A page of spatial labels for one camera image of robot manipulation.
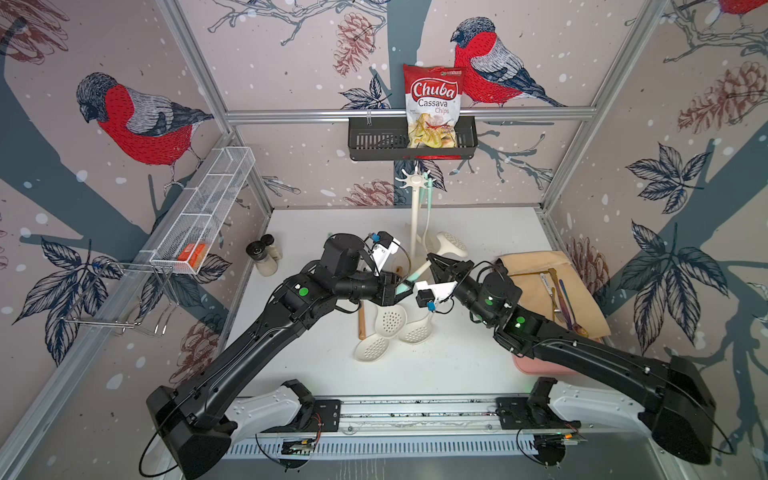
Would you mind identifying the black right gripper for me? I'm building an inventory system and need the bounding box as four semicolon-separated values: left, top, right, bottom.
427;253;497;331

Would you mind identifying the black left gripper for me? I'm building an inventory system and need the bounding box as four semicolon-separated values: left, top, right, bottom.
335;266;420;307

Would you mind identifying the cream utensil rack stand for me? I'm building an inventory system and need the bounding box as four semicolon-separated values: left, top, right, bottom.
395;165;429;260

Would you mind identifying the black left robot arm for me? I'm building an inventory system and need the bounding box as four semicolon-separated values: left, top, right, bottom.
146;233;413;479

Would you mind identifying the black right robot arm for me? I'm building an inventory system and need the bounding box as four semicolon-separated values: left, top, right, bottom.
427;253;716;465

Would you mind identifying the purple cutlery piece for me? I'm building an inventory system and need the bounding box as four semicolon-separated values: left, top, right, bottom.
556;279;580;332

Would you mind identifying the black lid pepper shaker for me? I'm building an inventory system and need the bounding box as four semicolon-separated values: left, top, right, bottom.
246;240;278;277

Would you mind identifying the pink tray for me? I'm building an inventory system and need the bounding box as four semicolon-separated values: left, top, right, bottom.
513;356;577;377

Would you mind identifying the cream salt shaker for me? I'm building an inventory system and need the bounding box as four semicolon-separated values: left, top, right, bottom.
260;234;282;262

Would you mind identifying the gold spoon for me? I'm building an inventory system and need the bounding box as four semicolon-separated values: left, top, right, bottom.
548;268;589;337

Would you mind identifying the Chuba cassava chips bag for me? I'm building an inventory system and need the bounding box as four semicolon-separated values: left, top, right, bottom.
403;65;464;149

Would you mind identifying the red orange packet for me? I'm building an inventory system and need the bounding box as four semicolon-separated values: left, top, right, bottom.
176;242;209;270

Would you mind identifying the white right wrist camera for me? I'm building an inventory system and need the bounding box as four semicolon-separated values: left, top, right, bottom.
414;281;457;312

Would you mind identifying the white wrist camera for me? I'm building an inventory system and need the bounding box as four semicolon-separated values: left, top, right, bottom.
370;231;400;275
414;281;457;312

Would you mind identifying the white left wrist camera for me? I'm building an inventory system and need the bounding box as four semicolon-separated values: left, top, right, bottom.
370;231;400;275

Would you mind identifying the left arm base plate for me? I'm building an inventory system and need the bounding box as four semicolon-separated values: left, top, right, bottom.
266;399;342;433

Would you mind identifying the black wall basket shelf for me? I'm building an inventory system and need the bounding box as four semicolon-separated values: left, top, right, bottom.
348;117;478;161

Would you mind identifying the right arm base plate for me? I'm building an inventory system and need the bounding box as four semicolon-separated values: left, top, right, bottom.
495;396;581;431

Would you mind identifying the wire hook rack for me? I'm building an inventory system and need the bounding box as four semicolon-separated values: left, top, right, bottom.
62;259;179;337

